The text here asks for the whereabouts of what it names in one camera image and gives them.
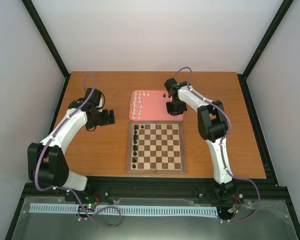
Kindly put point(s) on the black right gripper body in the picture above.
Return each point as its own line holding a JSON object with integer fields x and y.
{"x": 177, "y": 107}

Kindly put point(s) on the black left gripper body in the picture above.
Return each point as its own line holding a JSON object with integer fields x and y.
{"x": 102, "y": 120}

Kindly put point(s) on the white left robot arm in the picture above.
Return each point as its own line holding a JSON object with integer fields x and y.
{"x": 47, "y": 165}

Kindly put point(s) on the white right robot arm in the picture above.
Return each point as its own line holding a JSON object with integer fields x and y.
{"x": 212, "y": 125}

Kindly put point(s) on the pink plastic tray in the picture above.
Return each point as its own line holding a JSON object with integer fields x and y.
{"x": 153, "y": 106}

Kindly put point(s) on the wooden chessboard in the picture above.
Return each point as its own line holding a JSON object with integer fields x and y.
{"x": 160, "y": 148}

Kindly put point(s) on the light blue cable duct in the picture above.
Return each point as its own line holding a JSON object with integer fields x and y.
{"x": 126, "y": 210}

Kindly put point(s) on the black aluminium frame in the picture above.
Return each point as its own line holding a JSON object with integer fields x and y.
{"x": 168, "y": 188}

